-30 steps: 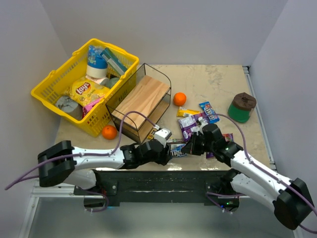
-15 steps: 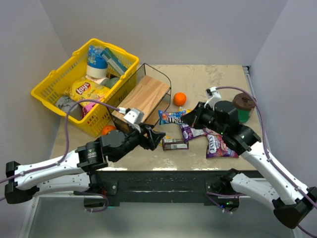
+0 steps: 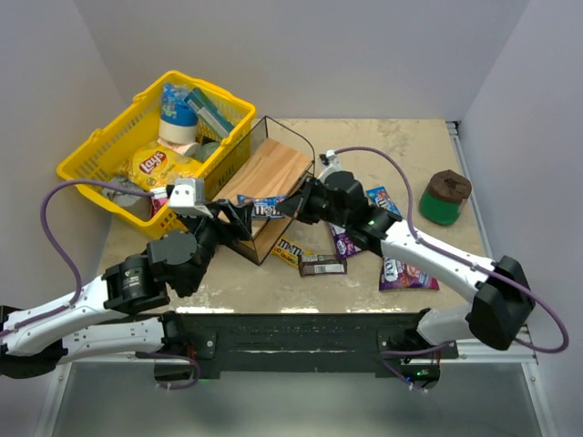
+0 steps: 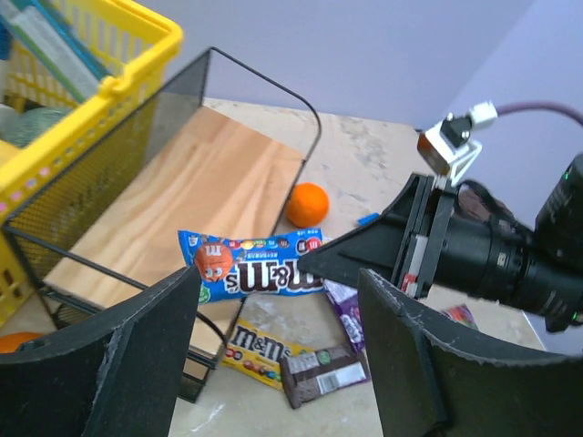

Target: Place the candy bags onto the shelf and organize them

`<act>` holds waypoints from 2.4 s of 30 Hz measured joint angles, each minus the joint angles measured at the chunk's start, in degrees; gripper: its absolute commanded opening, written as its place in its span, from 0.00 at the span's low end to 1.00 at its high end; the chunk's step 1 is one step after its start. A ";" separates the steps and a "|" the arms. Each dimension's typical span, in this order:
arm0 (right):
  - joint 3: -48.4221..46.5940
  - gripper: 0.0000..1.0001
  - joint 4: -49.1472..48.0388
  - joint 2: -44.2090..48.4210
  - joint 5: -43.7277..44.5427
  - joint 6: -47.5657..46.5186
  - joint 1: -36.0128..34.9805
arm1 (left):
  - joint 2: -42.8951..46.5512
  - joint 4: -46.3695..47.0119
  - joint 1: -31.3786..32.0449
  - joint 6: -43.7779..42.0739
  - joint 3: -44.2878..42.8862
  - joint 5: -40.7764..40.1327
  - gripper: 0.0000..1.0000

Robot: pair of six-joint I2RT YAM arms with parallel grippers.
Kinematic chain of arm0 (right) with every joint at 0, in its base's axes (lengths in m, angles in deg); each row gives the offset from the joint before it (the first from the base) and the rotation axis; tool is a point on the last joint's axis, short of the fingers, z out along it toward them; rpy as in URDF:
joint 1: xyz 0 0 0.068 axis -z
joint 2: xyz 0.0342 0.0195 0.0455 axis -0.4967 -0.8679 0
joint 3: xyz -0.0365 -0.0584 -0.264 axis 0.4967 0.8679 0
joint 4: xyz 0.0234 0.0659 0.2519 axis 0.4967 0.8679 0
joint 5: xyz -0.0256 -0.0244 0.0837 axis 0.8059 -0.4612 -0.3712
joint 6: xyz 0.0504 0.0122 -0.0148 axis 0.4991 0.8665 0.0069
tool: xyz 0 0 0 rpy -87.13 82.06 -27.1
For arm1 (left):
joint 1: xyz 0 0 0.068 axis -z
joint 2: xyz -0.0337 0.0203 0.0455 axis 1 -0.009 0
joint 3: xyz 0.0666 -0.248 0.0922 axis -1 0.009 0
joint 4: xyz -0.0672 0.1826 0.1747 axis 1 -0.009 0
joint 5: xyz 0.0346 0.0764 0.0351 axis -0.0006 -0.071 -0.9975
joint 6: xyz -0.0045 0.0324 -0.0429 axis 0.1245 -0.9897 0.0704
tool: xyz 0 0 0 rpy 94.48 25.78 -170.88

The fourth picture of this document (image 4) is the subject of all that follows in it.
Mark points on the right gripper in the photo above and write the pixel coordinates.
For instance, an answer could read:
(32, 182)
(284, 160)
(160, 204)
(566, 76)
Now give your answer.
(403, 243)

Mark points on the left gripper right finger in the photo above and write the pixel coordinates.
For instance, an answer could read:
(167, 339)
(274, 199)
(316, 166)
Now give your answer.
(433, 376)

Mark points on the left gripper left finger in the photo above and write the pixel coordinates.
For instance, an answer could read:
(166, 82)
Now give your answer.
(116, 373)

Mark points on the brown chocolate bag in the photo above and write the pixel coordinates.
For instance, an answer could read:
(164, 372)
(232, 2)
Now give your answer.
(309, 376)

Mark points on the blue m&m's bag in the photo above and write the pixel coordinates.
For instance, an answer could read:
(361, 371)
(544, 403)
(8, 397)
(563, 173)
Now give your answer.
(367, 219)
(234, 269)

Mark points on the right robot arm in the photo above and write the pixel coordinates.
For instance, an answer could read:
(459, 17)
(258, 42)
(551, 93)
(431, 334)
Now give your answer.
(462, 239)

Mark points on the purple Fox's candy bag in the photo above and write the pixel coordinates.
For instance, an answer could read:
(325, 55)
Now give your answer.
(344, 300)

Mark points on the orange near shelf back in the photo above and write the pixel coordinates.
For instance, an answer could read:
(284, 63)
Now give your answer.
(307, 206)

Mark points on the orange near basket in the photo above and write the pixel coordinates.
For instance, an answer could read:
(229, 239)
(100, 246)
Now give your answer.
(10, 343)

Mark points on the yellow M&M's bag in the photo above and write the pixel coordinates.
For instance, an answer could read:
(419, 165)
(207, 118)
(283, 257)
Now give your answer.
(257, 354)

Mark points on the green round ball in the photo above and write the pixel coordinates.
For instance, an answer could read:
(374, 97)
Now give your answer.
(32, 124)

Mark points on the yellow plastic basket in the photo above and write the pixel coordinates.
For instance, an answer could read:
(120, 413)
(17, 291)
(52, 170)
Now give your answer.
(68, 114)

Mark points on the teal box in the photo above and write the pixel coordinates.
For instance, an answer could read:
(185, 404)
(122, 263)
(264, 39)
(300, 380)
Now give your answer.
(45, 32)

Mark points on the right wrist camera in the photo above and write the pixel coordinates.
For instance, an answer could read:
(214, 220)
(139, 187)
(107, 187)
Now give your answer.
(448, 148)

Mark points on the wood and wire shelf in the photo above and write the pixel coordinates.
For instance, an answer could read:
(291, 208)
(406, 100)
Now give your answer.
(107, 227)

